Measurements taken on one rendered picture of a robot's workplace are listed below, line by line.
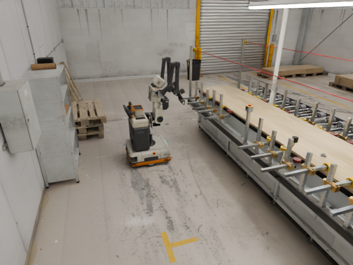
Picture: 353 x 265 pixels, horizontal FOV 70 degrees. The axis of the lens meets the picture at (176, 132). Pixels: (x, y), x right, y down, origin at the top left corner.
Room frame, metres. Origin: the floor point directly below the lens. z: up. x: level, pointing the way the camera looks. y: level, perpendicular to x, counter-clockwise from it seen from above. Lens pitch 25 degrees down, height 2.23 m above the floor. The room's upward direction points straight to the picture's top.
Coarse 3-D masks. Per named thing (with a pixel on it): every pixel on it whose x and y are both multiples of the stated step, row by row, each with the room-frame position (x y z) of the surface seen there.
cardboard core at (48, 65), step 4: (32, 64) 3.47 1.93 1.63; (36, 64) 3.48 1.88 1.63; (40, 64) 3.49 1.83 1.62; (44, 64) 3.50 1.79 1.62; (48, 64) 3.52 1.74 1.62; (52, 64) 3.53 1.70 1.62; (32, 68) 3.44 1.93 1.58; (36, 68) 3.46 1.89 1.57; (40, 68) 3.48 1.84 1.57; (44, 68) 3.49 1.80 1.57; (48, 68) 3.51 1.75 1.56; (52, 68) 3.53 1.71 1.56; (56, 68) 3.58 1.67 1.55
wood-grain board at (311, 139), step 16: (224, 96) 4.40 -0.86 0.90; (240, 96) 4.40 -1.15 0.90; (240, 112) 3.59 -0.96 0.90; (256, 112) 3.59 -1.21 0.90; (272, 112) 3.59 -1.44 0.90; (256, 128) 3.04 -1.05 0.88; (272, 128) 2.99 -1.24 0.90; (288, 128) 2.99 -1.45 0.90; (304, 128) 2.99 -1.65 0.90; (304, 144) 2.55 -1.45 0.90; (320, 144) 2.55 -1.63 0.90; (336, 144) 2.55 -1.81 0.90; (304, 160) 2.23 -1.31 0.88; (320, 160) 2.20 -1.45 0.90; (336, 160) 2.20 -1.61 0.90; (352, 160) 2.20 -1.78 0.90; (336, 176) 1.92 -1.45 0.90; (352, 176) 1.92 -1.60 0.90; (352, 192) 1.71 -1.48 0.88
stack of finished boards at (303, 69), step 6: (282, 66) 10.50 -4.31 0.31; (288, 66) 10.50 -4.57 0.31; (294, 66) 10.50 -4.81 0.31; (300, 66) 10.50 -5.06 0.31; (306, 66) 10.50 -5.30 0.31; (312, 66) 10.50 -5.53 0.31; (318, 66) 10.50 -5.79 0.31; (270, 72) 9.67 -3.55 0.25; (282, 72) 9.60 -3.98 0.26; (288, 72) 9.71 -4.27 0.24; (294, 72) 9.79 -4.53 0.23; (300, 72) 9.90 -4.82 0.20; (306, 72) 9.99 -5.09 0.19; (312, 72) 10.09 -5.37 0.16
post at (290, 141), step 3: (288, 138) 2.24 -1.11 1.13; (291, 138) 2.22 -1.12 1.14; (288, 141) 2.23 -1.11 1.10; (291, 141) 2.21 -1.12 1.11; (288, 144) 2.23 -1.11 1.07; (291, 144) 2.21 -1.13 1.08; (288, 147) 2.22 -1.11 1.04; (291, 147) 2.22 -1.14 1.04; (288, 150) 2.21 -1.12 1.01; (291, 150) 2.22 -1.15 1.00; (288, 153) 2.21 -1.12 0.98; (285, 156) 2.23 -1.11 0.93; (288, 156) 2.21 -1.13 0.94; (285, 159) 2.23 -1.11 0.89; (288, 159) 2.22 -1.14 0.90; (285, 168) 2.21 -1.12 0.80
